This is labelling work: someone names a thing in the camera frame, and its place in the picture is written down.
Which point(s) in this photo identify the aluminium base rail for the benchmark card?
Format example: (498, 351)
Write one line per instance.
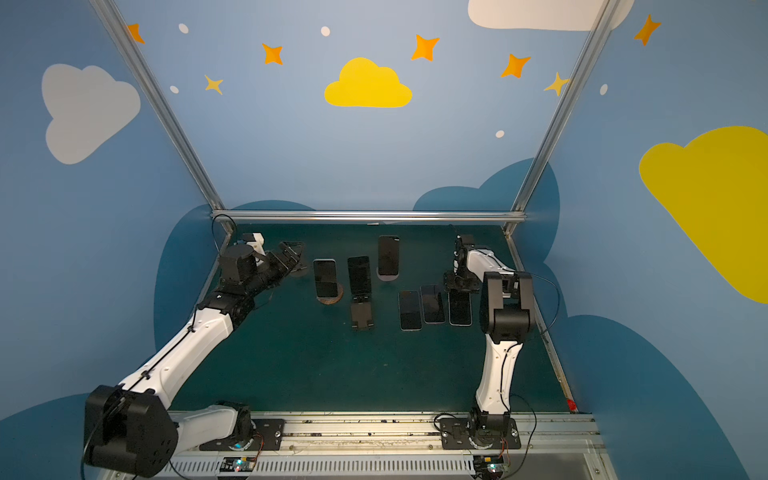
(406, 445)

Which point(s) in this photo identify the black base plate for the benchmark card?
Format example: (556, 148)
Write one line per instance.
(262, 434)
(454, 434)

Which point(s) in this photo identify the black folding phone stand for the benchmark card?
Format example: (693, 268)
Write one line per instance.
(361, 313)

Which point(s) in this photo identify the aluminium frame post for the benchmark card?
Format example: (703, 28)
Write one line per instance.
(113, 22)
(583, 67)

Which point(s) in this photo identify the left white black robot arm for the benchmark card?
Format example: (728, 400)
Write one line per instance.
(129, 427)

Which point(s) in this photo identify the back aluminium frame bar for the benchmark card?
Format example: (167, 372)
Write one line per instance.
(297, 216)

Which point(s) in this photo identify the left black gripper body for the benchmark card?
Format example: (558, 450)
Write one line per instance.
(283, 258)

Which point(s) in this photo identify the black phone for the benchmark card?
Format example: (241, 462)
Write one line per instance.
(388, 256)
(359, 275)
(410, 310)
(432, 304)
(325, 278)

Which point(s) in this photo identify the right aluminium frame post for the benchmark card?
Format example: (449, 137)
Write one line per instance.
(583, 67)

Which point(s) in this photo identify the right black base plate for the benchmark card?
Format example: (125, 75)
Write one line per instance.
(454, 434)

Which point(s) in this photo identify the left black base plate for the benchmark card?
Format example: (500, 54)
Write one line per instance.
(262, 434)

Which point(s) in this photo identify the left aluminium frame post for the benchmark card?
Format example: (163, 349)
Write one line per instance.
(113, 22)

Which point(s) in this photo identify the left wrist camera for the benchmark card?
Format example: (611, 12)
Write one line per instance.
(254, 240)

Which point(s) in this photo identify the brown round phone stand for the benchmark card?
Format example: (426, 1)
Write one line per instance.
(332, 300)

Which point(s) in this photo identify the right controller board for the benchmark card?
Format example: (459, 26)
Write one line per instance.
(488, 467)

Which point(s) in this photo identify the grey phone stand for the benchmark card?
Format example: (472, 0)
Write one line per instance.
(295, 251)
(387, 278)

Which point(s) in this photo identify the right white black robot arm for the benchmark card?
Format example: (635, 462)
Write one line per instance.
(505, 316)

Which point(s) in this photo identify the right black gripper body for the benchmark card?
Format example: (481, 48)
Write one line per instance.
(459, 279)

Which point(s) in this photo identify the white-edged phone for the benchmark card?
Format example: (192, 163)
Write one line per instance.
(460, 308)

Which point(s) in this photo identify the controller board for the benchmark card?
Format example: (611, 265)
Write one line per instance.
(488, 467)
(238, 465)

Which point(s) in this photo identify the left controller board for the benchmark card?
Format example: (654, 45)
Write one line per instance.
(238, 465)

